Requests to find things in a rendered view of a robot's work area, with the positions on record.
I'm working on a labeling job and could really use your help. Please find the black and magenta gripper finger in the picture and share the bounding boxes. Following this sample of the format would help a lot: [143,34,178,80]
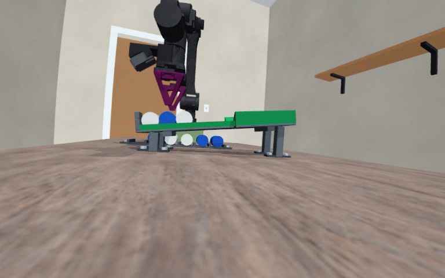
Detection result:
[154,70,185,106]
[163,85,186,111]

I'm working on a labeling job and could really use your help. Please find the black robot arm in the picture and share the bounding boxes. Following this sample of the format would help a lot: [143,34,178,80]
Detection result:
[129,0,204,122]

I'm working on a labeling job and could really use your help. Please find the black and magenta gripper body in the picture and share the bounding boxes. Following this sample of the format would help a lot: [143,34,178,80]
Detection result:
[154,45,187,88]

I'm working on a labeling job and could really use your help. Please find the white cylinder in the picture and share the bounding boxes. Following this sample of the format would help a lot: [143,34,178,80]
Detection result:
[165,135,178,145]
[141,112,159,125]
[181,134,193,145]
[176,111,193,123]

